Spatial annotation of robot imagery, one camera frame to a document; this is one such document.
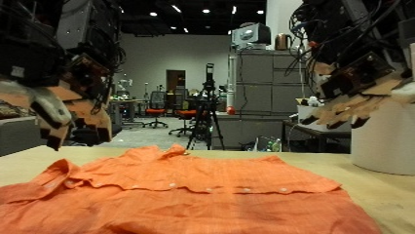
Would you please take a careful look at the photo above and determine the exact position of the tall grey metal cabinet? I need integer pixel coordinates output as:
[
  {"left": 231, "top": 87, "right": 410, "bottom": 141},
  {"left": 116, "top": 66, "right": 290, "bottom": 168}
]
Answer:
[{"left": 227, "top": 48, "right": 314, "bottom": 116}]

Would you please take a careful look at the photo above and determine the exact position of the dark side table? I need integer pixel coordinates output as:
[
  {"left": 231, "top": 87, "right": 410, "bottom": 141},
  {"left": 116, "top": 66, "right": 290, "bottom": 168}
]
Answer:
[{"left": 282, "top": 119, "right": 352, "bottom": 154}]

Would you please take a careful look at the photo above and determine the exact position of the white round plant pot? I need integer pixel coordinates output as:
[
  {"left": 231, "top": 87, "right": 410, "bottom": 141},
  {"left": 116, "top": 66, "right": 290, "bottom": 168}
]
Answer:
[{"left": 350, "top": 94, "right": 415, "bottom": 176}]

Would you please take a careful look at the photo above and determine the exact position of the black camera tripod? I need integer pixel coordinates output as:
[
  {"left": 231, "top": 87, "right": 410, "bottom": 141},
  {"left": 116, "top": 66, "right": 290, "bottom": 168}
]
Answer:
[{"left": 185, "top": 62, "right": 226, "bottom": 151}]

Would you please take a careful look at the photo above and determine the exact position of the grey office desk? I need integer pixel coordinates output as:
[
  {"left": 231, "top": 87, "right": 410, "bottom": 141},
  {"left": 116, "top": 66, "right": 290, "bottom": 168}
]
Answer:
[{"left": 108, "top": 98, "right": 148, "bottom": 126}]

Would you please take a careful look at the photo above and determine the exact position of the black office chair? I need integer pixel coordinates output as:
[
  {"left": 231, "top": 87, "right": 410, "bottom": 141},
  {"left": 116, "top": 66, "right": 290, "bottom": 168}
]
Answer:
[{"left": 69, "top": 123, "right": 125, "bottom": 147}]

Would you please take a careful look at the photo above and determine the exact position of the orange seat office chair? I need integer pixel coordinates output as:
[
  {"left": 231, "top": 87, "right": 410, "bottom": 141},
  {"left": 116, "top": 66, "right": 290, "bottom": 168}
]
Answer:
[
  {"left": 167, "top": 89, "right": 198, "bottom": 137},
  {"left": 141, "top": 91, "right": 170, "bottom": 130}
]

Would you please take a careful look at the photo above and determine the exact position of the copper kettle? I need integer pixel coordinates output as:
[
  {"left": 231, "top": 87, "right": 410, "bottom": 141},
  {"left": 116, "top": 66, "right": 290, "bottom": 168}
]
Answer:
[{"left": 274, "top": 32, "right": 293, "bottom": 52}]

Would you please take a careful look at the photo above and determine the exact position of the brown door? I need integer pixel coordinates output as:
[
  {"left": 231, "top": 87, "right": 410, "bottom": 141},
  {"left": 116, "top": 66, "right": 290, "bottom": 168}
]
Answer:
[{"left": 166, "top": 68, "right": 186, "bottom": 96}]

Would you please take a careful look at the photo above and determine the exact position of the grey old monitor box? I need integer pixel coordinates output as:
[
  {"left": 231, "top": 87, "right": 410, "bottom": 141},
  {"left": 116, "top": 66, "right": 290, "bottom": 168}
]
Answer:
[{"left": 231, "top": 22, "right": 273, "bottom": 51}]

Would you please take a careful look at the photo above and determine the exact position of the low grey cabinet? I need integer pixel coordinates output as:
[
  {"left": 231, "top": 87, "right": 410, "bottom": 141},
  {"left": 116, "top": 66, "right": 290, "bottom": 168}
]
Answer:
[{"left": 0, "top": 116, "right": 44, "bottom": 157}]

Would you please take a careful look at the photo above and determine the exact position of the low grey counter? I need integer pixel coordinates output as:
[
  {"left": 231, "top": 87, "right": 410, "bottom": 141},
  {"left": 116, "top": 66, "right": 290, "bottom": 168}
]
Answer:
[{"left": 213, "top": 111, "right": 289, "bottom": 151}]

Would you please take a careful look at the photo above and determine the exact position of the white storage bin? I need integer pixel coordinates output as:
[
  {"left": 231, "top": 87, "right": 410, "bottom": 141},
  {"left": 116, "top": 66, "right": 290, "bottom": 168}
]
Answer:
[{"left": 295, "top": 97, "right": 352, "bottom": 133}]

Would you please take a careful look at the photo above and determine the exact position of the orange button shirt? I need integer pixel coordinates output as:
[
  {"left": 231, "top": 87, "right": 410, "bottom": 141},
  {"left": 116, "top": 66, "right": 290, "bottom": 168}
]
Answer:
[{"left": 0, "top": 143, "right": 384, "bottom": 234}]

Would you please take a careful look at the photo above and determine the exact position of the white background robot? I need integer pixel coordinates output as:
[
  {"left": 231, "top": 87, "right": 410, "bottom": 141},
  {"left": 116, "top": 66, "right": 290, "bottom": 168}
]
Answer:
[{"left": 116, "top": 77, "right": 133, "bottom": 98}]

